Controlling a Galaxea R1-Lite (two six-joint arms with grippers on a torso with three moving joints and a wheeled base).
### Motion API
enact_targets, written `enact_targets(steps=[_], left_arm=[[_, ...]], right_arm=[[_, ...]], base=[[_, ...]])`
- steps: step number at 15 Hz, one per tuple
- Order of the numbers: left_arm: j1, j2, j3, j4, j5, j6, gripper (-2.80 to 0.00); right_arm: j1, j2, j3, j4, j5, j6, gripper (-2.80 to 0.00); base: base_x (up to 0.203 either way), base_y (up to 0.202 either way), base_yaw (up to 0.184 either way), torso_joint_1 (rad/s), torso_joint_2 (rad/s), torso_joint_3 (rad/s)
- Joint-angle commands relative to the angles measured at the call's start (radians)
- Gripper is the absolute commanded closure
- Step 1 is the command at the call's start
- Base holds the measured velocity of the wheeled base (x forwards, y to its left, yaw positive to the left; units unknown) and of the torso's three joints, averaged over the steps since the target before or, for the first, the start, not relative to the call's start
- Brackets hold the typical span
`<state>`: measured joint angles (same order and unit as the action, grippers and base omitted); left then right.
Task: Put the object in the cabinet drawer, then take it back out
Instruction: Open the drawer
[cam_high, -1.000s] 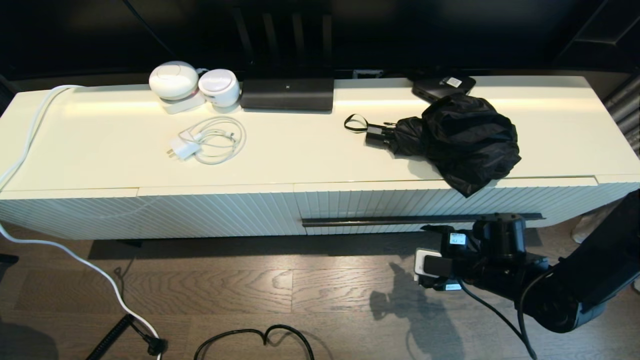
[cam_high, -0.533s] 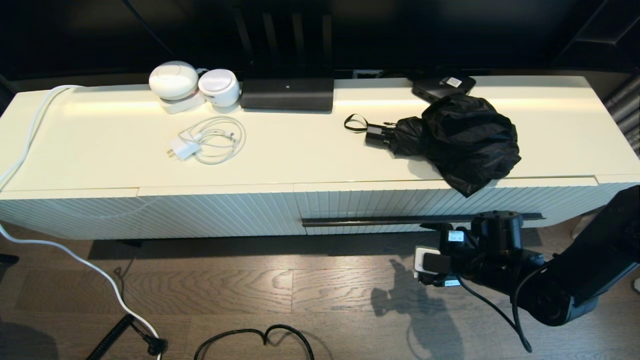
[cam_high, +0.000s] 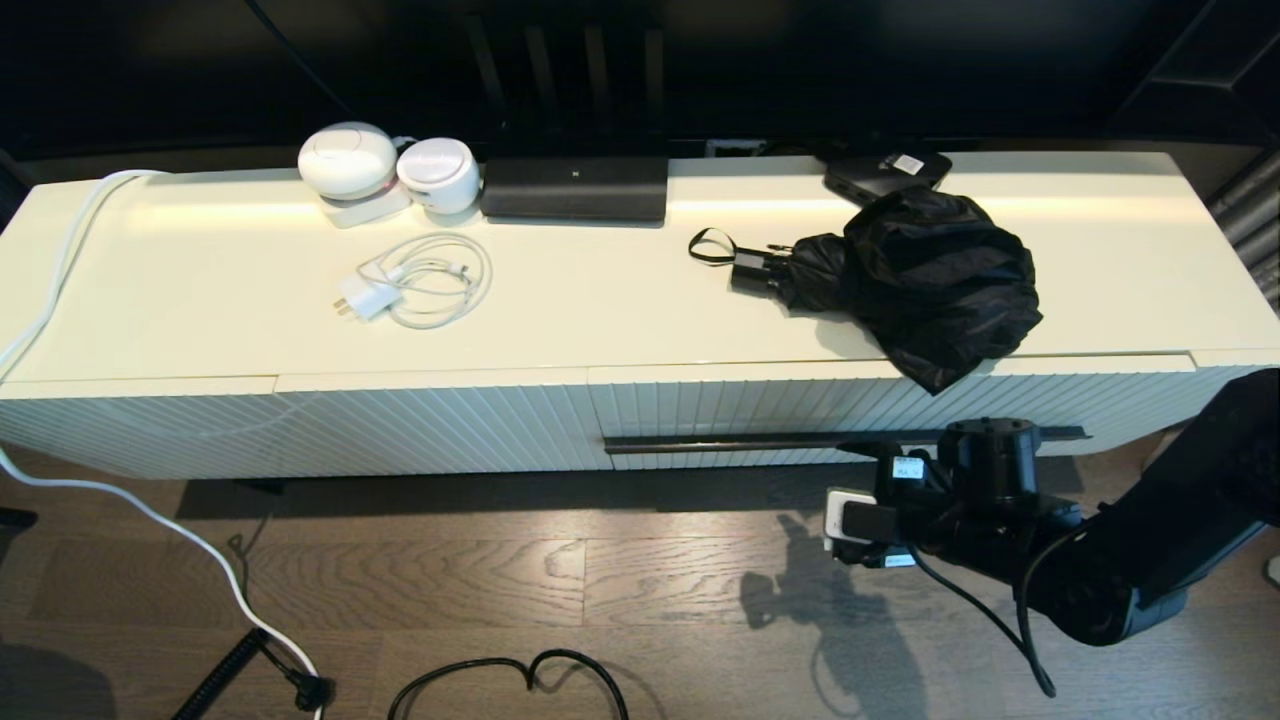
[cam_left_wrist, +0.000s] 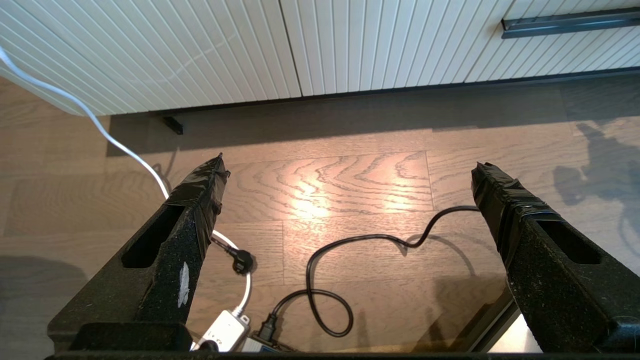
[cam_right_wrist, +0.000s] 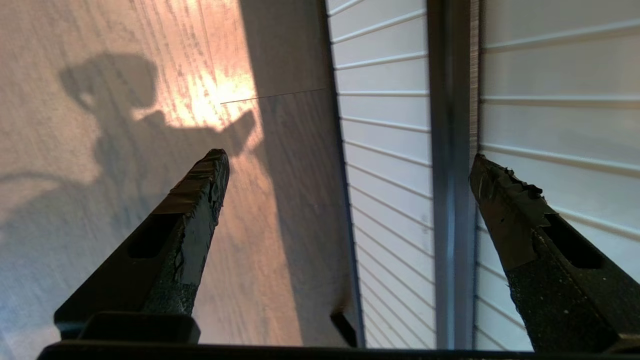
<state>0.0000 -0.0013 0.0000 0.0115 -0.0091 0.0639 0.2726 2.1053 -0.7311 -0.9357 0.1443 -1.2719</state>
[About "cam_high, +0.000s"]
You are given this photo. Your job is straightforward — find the black router with antennas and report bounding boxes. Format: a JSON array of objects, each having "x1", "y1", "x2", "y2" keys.
[{"x1": 465, "y1": 20, "x2": 669, "y2": 223}]

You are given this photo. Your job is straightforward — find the black power plug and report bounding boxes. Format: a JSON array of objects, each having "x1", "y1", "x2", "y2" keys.
[{"x1": 262, "y1": 640, "x2": 336, "y2": 713}]

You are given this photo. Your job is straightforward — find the black drawer handle bar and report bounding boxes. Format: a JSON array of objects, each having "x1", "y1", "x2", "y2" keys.
[{"x1": 603, "y1": 427, "x2": 1091, "y2": 456}]

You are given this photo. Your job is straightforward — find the thin white charging cable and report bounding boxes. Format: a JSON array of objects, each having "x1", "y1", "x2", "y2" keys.
[{"x1": 358, "y1": 234, "x2": 494, "y2": 331}]

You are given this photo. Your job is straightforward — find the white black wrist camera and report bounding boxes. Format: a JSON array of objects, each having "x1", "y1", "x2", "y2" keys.
[{"x1": 823, "y1": 487, "x2": 901, "y2": 551}]

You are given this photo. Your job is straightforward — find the white ribbed drawer with handle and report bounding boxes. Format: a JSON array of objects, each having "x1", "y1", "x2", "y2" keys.
[{"x1": 587, "y1": 352, "x2": 1196, "y2": 473}]

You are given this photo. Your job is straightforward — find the white plug adapter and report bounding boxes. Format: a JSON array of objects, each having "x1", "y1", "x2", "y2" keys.
[{"x1": 335, "y1": 277, "x2": 403, "y2": 323}]

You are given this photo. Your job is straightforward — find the large white dome device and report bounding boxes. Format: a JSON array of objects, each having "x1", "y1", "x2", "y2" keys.
[{"x1": 297, "y1": 122, "x2": 414, "y2": 230}]

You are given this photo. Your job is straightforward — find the black folding umbrella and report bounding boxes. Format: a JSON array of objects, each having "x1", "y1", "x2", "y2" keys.
[{"x1": 687, "y1": 187, "x2": 1043, "y2": 397}]

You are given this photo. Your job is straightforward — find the black set-top box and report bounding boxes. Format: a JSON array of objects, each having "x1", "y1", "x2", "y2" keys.
[{"x1": 822, "y1": 150, "x2": 953, "y2": 207}]

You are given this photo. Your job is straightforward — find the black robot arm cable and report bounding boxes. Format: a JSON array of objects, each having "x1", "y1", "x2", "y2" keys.
[{"x1": 905, "y1": 525, "x2": 1091, "y2": 699}]

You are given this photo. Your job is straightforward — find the black power cable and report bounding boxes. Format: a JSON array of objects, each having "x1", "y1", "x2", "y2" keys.
[{"x1": 388, "y1": 649, "x2": 631, "y2": 720}]

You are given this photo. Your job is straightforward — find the small white round device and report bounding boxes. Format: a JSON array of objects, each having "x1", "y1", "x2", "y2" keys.
[{"x1": 396, "y1": 138, "x2": 484, "y2": 216}]

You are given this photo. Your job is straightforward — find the black coiled cable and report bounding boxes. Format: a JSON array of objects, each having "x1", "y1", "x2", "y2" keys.
[{"x1": 172, "y1": 628, "x2": 271, "y2": 720}]

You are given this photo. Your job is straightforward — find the white ribbed TV cabinet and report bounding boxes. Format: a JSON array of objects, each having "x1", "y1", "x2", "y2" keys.
[{"x1": 0, "y1": 150, "x2": 1280, "y2": 483}]

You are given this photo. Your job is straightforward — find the thick white power cable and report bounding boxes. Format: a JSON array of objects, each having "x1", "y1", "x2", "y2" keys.
[{"x1": 0, "y1": 170, "x2": 331, "y2": 720}]

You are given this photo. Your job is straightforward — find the grey pleated curtain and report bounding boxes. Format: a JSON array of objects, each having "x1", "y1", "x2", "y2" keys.
[{"x1": 1205, "y1": 145, "x2": 1280, "y2": 321}]

